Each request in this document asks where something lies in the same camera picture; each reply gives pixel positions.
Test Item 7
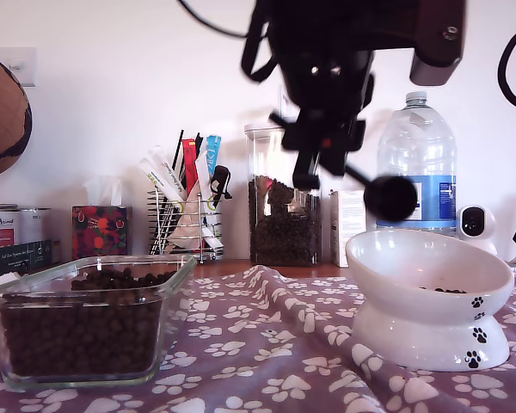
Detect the looped black cable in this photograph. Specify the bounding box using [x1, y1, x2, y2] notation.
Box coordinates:
[239, 19, 281, 85]

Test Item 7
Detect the brown globe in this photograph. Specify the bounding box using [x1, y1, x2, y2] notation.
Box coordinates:
[0, 51, 34, 182]

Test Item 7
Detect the floral tissue box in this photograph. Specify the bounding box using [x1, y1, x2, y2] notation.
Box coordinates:
[71, 205, 133, 261]

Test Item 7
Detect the white paper tissue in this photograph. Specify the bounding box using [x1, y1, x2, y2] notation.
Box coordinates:
[83, 174, 124, 207]

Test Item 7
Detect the white wall switch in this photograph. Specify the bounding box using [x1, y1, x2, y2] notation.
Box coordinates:
[6, 46, 39, 87]

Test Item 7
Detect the white sachet green print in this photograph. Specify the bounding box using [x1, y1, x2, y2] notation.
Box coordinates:
[138, 157, 186, 213]
[148, 145, 184, 190]

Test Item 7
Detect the small kibble portion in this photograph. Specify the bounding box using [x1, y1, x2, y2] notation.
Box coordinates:
[416, 286, 468, 296]

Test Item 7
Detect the rectangular glass dish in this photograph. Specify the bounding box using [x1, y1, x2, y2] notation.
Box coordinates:
[0, 253, 199, 391]

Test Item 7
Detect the black measuring scoop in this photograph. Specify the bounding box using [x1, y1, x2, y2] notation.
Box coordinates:
[268, 112, 419, 223]

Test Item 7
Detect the black straw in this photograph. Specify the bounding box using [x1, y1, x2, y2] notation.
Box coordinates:
[171, 130, 186, 182]

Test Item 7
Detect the black plastic clip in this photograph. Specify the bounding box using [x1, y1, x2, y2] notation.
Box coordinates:
[209, 165, 234, 202]

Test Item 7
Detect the red sachet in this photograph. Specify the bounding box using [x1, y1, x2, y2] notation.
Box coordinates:
[182, 138, 201, 195]

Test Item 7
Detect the dark green printed box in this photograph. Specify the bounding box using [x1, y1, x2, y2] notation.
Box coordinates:
[0, 239, 55, 283]

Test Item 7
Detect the cat food tin pink label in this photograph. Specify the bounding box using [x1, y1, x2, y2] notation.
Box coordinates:
[0, 205, 22, 251]

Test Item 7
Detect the small white round camera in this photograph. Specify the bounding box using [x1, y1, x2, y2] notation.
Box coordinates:
[455, 204, 499, 257]

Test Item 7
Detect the chrome wire basket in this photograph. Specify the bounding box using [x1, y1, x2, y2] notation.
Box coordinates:
[147, 188, 225, 263]

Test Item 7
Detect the small white printed carton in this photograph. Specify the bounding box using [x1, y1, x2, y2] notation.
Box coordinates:
[329, 188, 368, 268]

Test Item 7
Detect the blue sachet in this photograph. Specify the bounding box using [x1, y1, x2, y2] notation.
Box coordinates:
[205, 135, 223, 173]

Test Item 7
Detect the large clear water bottle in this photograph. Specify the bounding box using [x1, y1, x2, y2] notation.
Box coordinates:
[376, 90, 458, 236]

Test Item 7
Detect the clear lidded kibble jar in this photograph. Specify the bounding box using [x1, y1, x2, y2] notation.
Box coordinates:
[244, 122, 324, 267]

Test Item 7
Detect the purple paw print cloth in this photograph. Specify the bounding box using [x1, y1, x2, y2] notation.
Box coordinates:
[0, 257, 516, 413]

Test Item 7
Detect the brown cat food kibble heap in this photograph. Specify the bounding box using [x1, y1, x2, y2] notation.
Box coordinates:
[248, 174, 323, 266]
[0, 266, 178, 376]

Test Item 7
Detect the white ceramic cat bowl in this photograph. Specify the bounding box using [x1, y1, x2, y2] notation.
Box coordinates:
[346, 228, 516, 373]

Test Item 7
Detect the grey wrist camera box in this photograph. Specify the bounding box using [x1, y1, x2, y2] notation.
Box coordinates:
[409, 0, 464, 86]

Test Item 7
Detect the thin black cable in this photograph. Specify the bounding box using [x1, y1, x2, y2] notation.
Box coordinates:
[178, 0, 250, 40]

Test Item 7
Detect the plain silver cat food tin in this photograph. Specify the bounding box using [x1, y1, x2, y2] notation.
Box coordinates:
[20, 207, 52, 246]

